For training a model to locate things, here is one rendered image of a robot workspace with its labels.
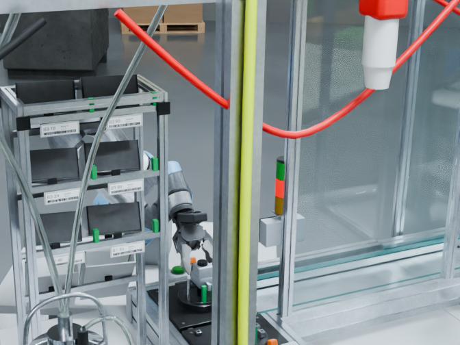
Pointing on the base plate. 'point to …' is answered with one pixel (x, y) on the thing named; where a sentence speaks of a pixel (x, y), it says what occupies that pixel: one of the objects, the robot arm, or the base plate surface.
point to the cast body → (202, 274)
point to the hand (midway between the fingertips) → (202, 268)
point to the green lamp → (280, 171)
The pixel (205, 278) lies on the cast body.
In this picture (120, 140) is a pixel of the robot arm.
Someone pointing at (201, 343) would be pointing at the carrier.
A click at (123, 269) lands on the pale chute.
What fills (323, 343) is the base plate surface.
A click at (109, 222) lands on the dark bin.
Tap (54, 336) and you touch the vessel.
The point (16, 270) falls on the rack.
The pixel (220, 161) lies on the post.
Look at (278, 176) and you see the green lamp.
